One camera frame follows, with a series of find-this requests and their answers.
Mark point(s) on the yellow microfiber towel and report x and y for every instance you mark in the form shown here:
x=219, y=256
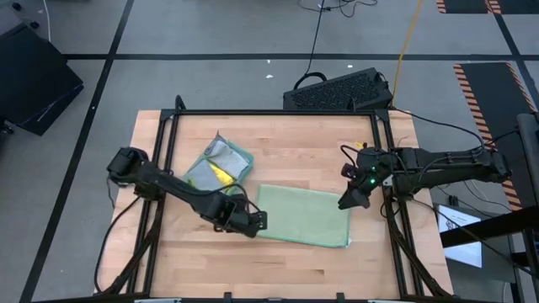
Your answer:
x=221, y=174

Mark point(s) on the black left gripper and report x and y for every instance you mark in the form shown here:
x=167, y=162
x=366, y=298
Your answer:
x=236, y=219

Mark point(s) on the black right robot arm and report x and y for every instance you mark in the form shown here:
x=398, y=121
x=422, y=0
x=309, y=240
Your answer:
x=442, y=168

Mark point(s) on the black stand bar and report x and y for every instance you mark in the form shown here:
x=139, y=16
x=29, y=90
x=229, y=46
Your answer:
x=484, y=227

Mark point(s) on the pale green microfiber towel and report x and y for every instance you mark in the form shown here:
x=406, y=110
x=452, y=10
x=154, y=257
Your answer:
x=303, y=214

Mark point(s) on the white lit screen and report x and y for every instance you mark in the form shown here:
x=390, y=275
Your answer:
x=461, y=248

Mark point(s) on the black perforated computer case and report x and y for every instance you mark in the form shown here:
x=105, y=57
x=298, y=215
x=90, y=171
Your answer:
x=337, y=92

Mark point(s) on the black hazard-striped floor mat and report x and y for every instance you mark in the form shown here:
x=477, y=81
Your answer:
x=463, y=5
x=492, y=118

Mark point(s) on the black equipment case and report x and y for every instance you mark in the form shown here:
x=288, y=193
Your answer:
x=33, y=84

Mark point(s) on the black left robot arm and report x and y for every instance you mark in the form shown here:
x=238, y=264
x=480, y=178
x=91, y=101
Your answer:
x=168, y=185

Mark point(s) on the teal translucent plastic bin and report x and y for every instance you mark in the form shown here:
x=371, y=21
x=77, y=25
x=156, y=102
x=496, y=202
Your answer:
x=219, y=164

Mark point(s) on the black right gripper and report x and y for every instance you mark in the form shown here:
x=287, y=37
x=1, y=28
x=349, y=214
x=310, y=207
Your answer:
x=372, y=177

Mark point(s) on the grey waffle microfiber towel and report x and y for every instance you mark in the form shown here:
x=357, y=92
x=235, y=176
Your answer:
x=229, y=155

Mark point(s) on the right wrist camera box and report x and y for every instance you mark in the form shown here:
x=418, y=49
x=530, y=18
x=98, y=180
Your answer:
x=348, y=171

